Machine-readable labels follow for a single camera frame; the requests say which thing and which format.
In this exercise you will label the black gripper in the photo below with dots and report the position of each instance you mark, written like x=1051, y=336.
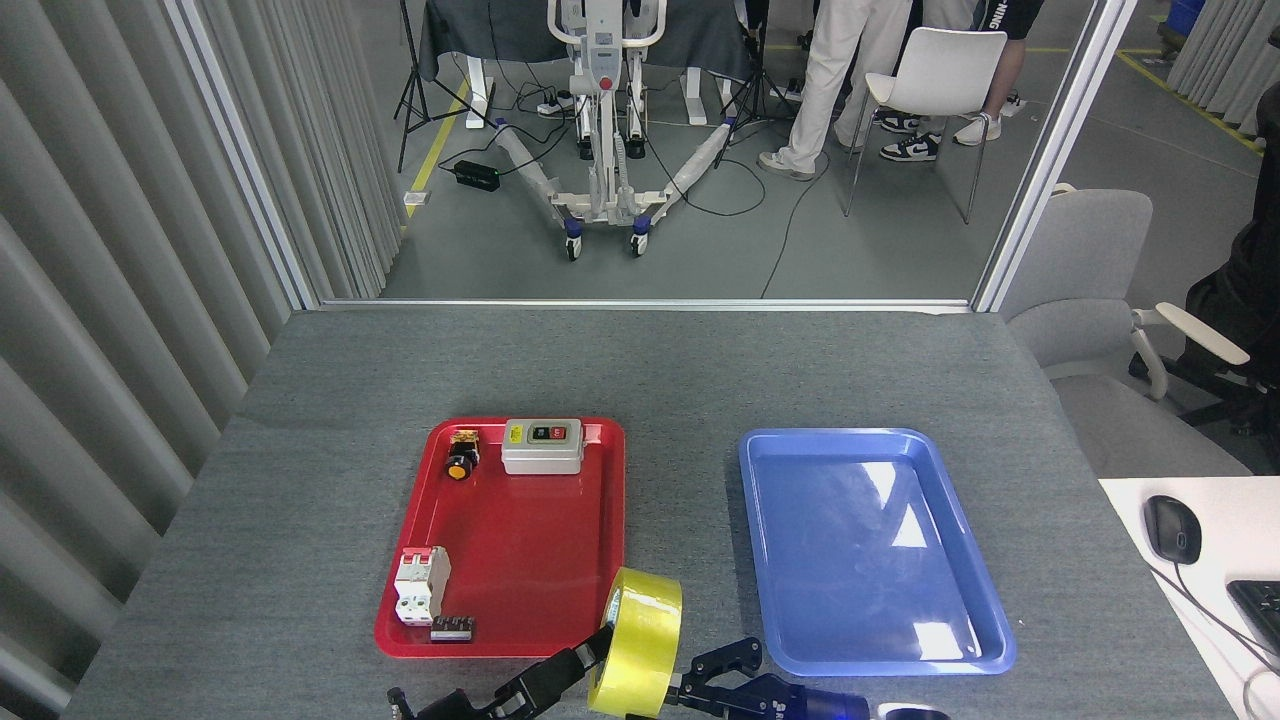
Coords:
x=815, y=705
x=460, y=710

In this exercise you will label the yellow tape roll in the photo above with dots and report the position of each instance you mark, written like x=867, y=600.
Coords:
x=645, y=640

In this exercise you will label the small black terminal block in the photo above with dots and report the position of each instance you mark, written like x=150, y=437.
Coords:
x=452, y=630

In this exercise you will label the red plastic tray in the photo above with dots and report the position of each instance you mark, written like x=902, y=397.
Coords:
x=520, y=540

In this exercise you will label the white red circuit breaker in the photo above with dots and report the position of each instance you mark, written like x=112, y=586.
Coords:
x=420, y=580

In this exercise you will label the blue plastic tray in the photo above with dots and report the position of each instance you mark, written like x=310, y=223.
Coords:
x=850, y=560

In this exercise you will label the black computer mouse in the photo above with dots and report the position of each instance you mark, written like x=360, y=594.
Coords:
x=1172, y=528

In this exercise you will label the small white floor box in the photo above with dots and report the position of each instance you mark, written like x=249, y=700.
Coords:
x=417, y=198

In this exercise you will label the black power adapter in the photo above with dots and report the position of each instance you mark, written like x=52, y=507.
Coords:
x=477, y=175

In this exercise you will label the black keyboard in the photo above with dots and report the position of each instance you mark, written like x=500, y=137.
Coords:
x=1260, y=610

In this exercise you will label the person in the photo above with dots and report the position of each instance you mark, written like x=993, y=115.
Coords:
x=1003, y=70
x=830, y=60
x=910, y=150

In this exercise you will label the grey office chair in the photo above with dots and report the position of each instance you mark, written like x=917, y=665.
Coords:
x=1090, y=250

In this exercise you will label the white power strip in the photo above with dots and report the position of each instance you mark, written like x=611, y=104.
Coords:
x=555, y=103

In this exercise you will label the black tripod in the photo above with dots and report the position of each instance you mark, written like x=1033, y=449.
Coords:
x=755, y=90
x=412, y=90

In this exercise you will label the grey pleated curtain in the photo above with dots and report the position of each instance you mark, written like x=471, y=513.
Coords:
x=1225, y=50
x=120, y=250

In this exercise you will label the white stand on wheels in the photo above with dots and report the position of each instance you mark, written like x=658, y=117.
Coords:
x=600, y=60

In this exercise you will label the white plastic chair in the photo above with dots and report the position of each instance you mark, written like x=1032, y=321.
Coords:
x=940, y=70

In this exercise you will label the black table cloth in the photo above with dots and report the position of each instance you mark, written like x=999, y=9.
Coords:
x=520, y=30

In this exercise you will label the black garment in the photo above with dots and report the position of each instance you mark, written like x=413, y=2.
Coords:
x=1250, y=290

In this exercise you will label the grey push button switch box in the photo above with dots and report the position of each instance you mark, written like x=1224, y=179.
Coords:
x=540, y=457

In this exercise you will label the yellow push button switch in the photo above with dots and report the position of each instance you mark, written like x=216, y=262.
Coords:
x=462, y=462

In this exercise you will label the silver horizontal rail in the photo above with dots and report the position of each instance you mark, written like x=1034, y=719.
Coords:
x=640, y=304

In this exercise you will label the silver post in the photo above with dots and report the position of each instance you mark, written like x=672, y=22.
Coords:
x=1055, y=150
x=245, y=160

